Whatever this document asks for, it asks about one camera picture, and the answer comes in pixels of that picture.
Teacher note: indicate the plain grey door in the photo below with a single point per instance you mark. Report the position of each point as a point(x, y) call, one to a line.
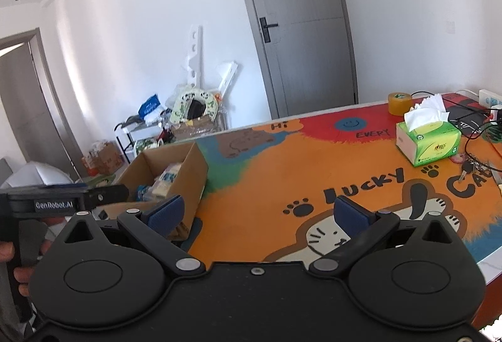
point(27, 110)

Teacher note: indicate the brown cardboard box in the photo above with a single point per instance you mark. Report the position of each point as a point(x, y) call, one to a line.
point(194, 185)

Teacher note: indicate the green tissue box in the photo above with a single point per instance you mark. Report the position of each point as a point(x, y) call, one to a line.
point(431, 145)

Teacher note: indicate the short white foam piece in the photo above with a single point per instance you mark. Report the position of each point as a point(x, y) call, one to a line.
point(227, 77)

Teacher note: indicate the white chair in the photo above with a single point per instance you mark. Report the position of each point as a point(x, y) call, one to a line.
point(39, 175)

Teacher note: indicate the white power strip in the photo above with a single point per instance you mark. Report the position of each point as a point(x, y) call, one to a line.
point(490, 98)

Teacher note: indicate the yellow tape roll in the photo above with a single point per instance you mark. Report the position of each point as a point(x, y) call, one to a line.
point(399, 106)

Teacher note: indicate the person's left hand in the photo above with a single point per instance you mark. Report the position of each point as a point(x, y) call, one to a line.
point(6, 251)

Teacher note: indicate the blue plastic bag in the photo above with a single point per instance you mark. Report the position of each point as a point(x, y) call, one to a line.
point(149, 106)

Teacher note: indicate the black frame rack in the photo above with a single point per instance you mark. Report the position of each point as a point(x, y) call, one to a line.
point(123, 130)

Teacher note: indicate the red and black pad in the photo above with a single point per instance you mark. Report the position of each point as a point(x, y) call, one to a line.
point(464, 112)

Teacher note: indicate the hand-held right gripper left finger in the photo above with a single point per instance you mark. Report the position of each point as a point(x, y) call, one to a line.
point(166, 214)

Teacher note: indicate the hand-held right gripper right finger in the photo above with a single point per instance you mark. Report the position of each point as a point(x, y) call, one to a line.
point(351, 214)

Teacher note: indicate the long cream cracker packet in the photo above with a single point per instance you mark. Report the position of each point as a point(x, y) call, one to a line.
point(168, 181)

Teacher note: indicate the bunch of keys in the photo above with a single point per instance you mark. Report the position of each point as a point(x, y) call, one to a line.
point(466, 169)

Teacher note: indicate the brown carton with red print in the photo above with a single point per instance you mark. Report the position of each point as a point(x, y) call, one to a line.
point(106, 159)

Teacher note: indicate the pink key fob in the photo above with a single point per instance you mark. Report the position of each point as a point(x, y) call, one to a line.
point(457, 159)

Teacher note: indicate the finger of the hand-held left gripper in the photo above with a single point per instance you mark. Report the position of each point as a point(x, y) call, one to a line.
point(106, 194)
point(62, 186)

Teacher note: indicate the colourful cat printed table mat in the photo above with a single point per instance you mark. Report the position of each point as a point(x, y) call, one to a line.
point(274, 177)

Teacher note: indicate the tall white foam board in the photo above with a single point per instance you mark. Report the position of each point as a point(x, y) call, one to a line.
point(194, 55)

